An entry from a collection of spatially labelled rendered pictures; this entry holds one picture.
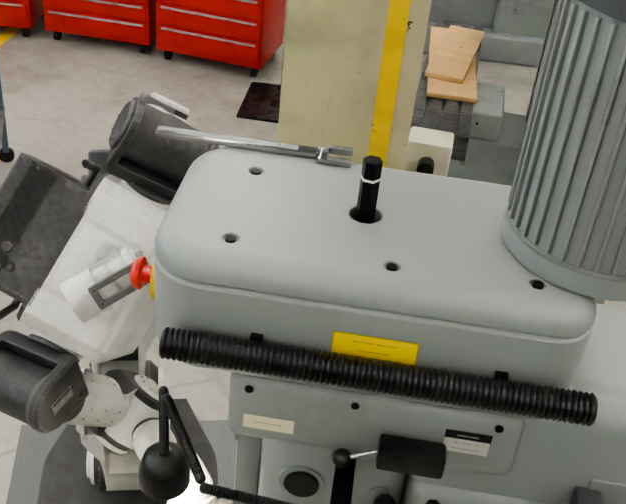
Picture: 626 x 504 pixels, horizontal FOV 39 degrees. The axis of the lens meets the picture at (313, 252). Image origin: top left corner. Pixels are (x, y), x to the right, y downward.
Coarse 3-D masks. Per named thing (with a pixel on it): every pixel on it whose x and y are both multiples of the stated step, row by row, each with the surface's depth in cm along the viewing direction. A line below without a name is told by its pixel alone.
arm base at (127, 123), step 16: (128, 112) 133; (112, 128) 138; (128, 128) 132; (112, 144) 135; (128, 144) 133; (208, 144) 138; (112, 160) 135; (128, 160) 138; (128, 176) 137; (144, 176) 138; (160, 176) 140; (160, 192) 140
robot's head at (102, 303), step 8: (128, 256) 125; (136, 256) 126; (128, 264) 124; (120, 272) 123; (128, 272) 123; (104, 280) 123; (112, 280) 123; (88, 288) 123; (96, 288) 123; (128, 288) 124; (96, 296) 123; (112, 296) 124; (120, 296) 124; (104, 304) 124
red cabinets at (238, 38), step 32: (0, 0) 582; (32, 0) 589; (64, 0) 578; (96, 0) 574; (128, 0) 571; (160, 0) 563; (192, 0) 558; (224, 0) 552; (256, 0) 546; (64, 32) 592; (96, 32) 588; (128, 32) 583; (160, 32) 576; (192, 32) 569; (224, 32) 563; (256, 32) 557; (256, 64) 570
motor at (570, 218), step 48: (576, 0) 80; (624, 0) 75; (576, 48) 80; (624, 48) 76; (576, 96) 81; (624, 96) 78; (528, 144) 90; (576, 144) 83; (624, 144) 81; (528, 192) 91; (576, 192) 85; (624, 192) 82; (528, 240) 92; (576, 240) 87; (624, 240) 85; (576, 288) 89; (624, 288) 88
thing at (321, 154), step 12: (156, 132) 109; (168, 132) 109; (180, 132) 109; (192, 132) 109; (204, 132) 110; (216, 144) 109; (228, 144) 108; (240, 144) 108; (252, 144) 108; (264, 144) 109; (276, 144) 109; (288, 144) 109; (300, 156) 108; (312, 156) 108; (324, 156) 107
